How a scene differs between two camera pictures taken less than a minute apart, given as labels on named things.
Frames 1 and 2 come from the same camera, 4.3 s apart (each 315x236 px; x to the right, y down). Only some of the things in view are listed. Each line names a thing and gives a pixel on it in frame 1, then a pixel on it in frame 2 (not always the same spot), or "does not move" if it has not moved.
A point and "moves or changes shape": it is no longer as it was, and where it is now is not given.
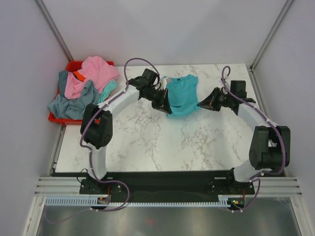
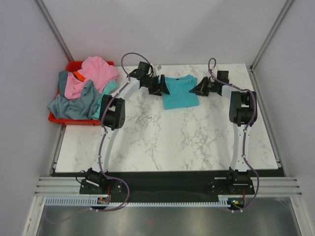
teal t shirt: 182,94 moves or changes shape
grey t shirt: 73,108 does not move
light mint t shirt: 110,86 does not move
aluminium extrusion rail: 65,186 does not move
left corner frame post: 47,16 does not move
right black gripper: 210,102 → 200,89
